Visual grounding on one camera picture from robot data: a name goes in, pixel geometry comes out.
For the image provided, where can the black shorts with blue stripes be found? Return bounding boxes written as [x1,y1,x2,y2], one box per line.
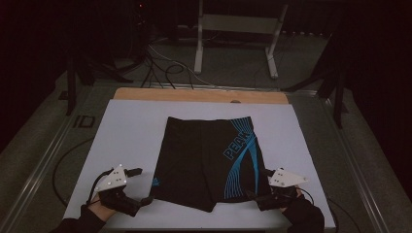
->
[151,116,272,214]

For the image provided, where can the black tripod stand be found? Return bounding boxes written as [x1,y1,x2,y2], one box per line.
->
[65,48,134,117]

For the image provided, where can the long black floor cable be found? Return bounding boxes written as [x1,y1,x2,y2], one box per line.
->
[51,137,95,208]

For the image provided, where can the thin black floor cable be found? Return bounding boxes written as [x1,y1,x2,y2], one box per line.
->
[326,197,363,233]

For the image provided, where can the dark equipment rack red light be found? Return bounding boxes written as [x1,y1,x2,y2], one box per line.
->
[110,0,154,66]

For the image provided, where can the left hand-held gripper cable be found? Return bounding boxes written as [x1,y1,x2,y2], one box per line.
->
[86,168,115,207]

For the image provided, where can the black slanted stand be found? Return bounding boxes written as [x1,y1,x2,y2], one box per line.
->
[281,32,350,129]

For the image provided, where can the right hand-held gripper cable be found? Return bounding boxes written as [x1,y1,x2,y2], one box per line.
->
[296,186,315,207]

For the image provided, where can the bundle of black floor cables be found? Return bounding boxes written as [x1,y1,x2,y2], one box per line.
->
[140,51,195,90]

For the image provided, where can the hand-held gripper cable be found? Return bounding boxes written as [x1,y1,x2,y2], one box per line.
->
[296,186,315,207]
[86,168,115,207]

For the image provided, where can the white table mat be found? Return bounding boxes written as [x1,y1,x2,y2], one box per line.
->
[59,99,336,231]

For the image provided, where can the grey metal stand frame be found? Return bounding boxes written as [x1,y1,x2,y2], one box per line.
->
[193,0,290,81]

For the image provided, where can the white floor cable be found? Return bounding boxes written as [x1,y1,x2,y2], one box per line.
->
[148,44,216,87]

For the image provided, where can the person's left hand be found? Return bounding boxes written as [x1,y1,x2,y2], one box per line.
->
[88,193,116,222]

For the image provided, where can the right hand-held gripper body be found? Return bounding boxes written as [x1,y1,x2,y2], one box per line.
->
[256,167,309,212]

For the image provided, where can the aluminium floor rail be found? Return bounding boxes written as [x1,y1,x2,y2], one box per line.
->
[141,82,319,97]
[319,96,391,233]
[0,84,95,233]

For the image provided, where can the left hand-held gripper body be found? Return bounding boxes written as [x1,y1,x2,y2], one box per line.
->
[95,164,142,217]

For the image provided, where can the person's right hand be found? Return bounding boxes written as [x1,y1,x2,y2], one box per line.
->
[280,188,303,213]

